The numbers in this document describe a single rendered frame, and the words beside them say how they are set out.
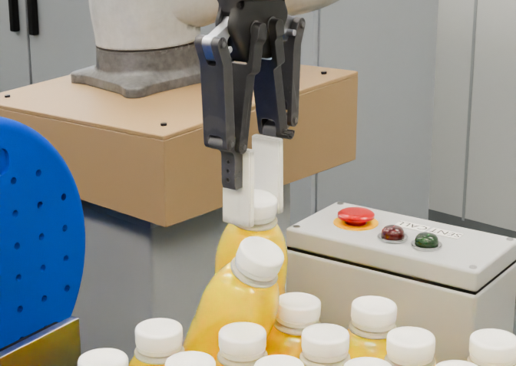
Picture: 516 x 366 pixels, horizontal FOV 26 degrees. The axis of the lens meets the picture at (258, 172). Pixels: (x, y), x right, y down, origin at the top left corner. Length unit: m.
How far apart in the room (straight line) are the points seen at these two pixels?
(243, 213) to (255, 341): 0.13
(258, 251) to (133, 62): 0.70
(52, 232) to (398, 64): 1.90
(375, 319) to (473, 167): 2.99
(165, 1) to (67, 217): 0.55
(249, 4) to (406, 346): 0.31
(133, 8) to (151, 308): 0.41
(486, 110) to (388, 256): 2.84
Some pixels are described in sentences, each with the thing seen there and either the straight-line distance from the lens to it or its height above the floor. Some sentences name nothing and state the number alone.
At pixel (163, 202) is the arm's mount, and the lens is 1.37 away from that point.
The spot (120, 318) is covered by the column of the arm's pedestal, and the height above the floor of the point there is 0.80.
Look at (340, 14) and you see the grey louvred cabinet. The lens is 2.65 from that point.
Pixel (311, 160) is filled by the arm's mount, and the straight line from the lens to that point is 1.57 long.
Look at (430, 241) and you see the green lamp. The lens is 1.04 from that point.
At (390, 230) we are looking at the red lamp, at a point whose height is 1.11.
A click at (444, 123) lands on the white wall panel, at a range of 3.95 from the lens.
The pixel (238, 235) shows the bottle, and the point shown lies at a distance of 0.99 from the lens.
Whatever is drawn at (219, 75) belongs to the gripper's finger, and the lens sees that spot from 0.92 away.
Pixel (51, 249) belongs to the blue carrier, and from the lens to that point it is 1.07.
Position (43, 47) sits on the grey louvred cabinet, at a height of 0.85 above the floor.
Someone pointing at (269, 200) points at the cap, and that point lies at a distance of 0.99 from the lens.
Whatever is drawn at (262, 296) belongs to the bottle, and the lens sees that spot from 0.93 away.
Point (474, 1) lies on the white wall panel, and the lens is 3.82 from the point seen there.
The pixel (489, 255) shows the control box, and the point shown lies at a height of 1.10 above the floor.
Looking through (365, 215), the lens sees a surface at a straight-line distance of 1.08.
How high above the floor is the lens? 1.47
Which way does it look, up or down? 17 degrees down
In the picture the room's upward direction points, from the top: straight up
